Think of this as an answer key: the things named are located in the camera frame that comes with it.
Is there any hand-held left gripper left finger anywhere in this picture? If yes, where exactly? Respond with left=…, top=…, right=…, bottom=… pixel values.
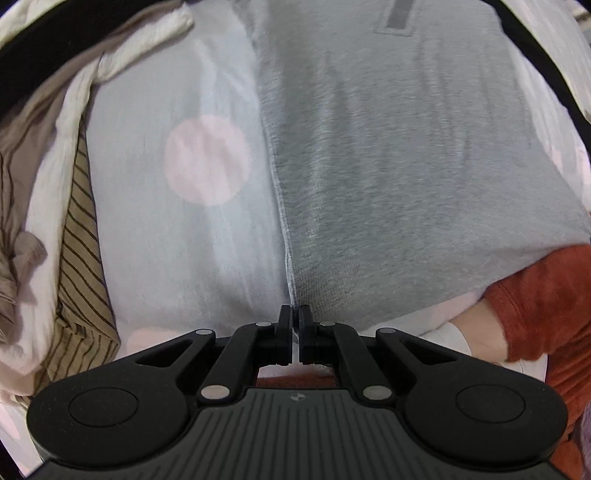
left=134, top=305, right=295, bottom=408

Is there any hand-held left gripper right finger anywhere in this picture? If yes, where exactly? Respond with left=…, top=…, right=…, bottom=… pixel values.
left=299, top=305, right=462, bottom=407

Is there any grey knit garment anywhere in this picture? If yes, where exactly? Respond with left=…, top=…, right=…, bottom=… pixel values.
left=231, top=0, right=591, bottom=335

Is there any person's right forearm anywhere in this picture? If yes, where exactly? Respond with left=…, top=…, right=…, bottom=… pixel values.
left=450, top=244, right=591, bottom=370

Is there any polka-dot bed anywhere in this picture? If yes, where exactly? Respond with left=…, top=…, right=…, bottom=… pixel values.
left=0, top=0, right=591, bottom=416

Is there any tan striped garment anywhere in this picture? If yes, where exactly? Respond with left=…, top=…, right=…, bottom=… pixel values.
left=44, top=134, right=122, bottom=384

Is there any white garment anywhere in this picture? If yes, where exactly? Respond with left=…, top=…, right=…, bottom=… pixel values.
left=0, top=0, right=195, bottom=402

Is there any person's rust fleece garment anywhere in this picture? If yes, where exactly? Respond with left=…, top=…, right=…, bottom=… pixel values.
left=256, top=355, right=591, bottom=480

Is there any beige garment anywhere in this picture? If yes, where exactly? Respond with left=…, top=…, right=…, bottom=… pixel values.
left=0, top=55, right=107, bottom=342

